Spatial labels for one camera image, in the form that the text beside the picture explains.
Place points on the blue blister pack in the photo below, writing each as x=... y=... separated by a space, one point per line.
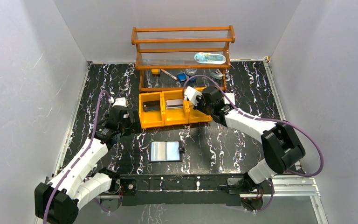
x=209 y=58

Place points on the aluminium frame rail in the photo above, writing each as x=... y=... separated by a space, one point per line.
x=290 y=185

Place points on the orange wooden shelf rack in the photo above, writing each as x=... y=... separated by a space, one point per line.
x=174 y=48

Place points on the round tape tin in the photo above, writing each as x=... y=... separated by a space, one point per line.
x=190 y=72

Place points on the middle yellow plastic bin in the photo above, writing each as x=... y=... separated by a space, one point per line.
x=174 y=116

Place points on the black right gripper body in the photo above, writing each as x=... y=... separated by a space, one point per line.
x=201 y=105

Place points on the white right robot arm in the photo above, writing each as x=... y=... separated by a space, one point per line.
x=281 y=146

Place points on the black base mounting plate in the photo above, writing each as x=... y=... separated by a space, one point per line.
x=228 y=189

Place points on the black cards stack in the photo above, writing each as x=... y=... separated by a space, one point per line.
x=151 y=106

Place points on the grey stapler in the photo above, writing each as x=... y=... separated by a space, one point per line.
x=217 y=74

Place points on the black leather card holder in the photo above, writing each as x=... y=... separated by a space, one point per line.
x=166 y=151

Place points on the yellow plastic bin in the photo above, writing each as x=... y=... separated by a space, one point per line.
x=174 y=116
x=150 y=119
x=196 y=116

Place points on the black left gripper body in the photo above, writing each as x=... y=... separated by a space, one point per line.
x=129 y=120

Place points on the white small box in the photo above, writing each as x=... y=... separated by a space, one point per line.
x=231 y=97

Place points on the left yellow plastic bin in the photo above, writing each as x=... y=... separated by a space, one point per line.
x=150 y=119

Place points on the silver cards stack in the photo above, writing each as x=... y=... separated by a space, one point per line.
x=174 y=104

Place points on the red white marker pen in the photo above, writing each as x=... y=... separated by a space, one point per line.
x=169 y=74

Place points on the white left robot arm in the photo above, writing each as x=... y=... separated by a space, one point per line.
x=60 y=200

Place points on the right yellow plastic bin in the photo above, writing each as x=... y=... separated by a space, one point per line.
x=196 y=116

